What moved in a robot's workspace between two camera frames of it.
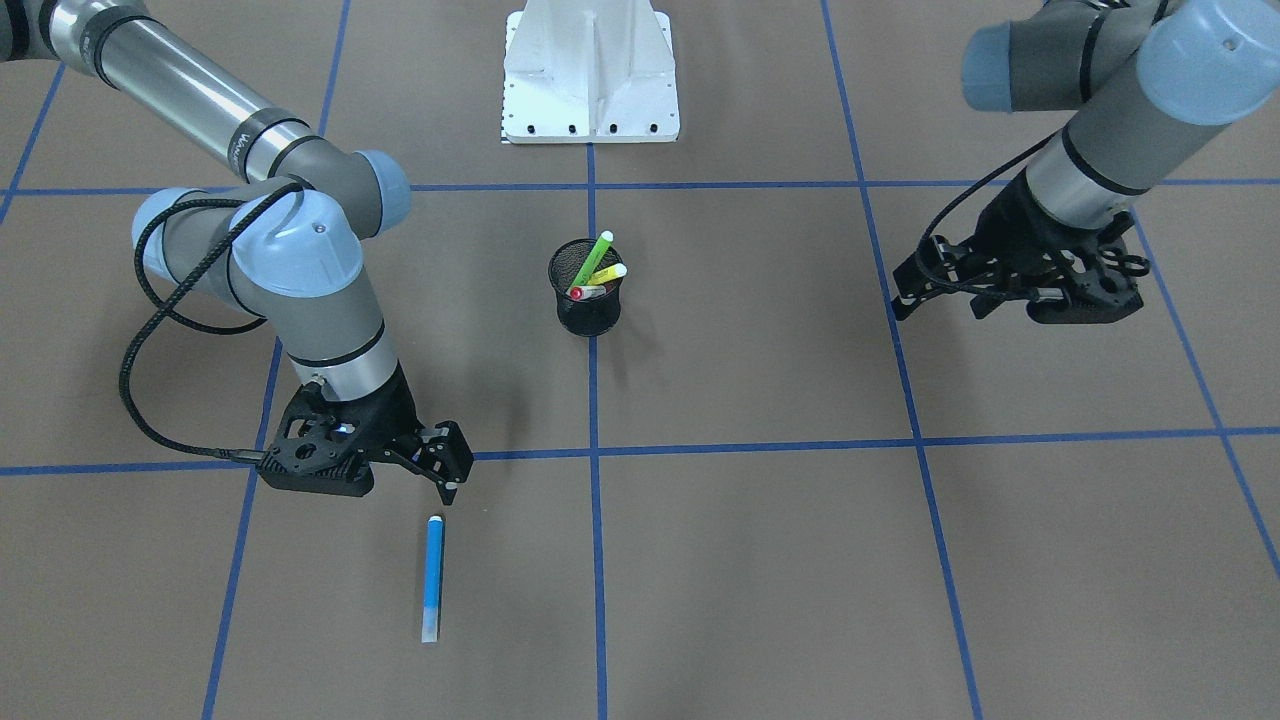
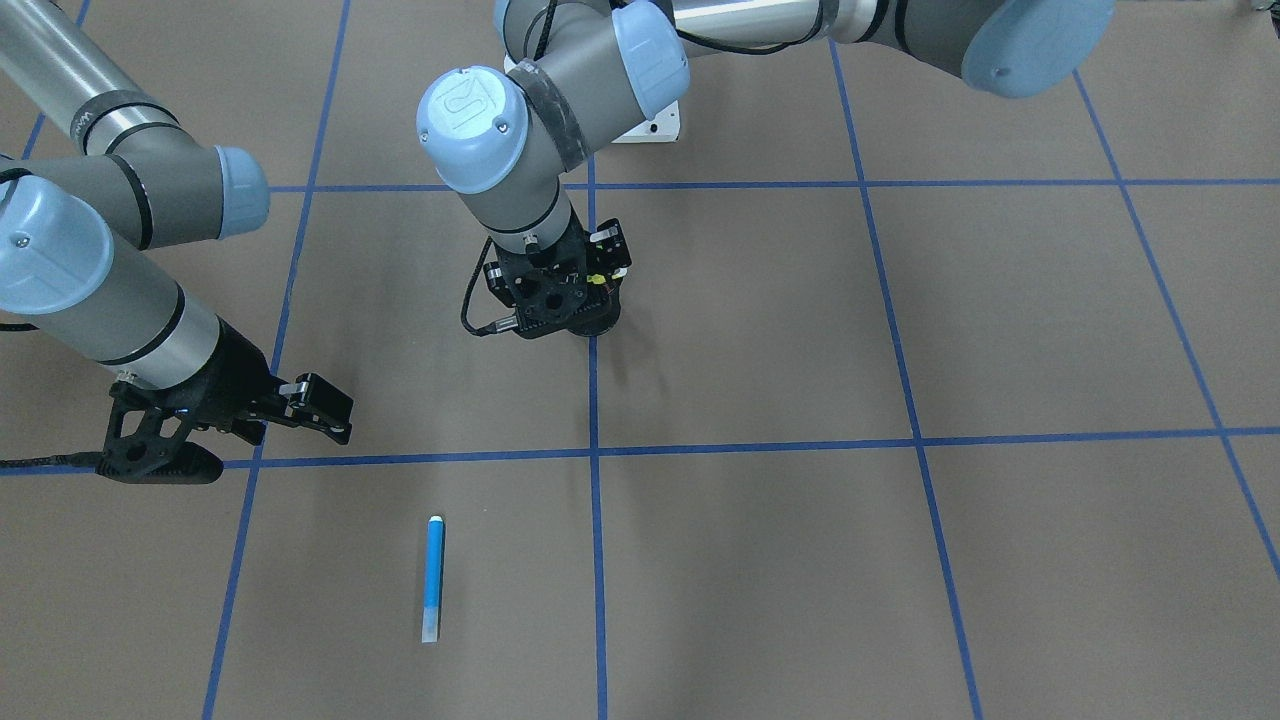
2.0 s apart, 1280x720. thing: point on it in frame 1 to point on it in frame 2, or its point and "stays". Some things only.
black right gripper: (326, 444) to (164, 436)
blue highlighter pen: (434, 580) stays
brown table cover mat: (718, 473) stays
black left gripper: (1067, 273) to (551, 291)
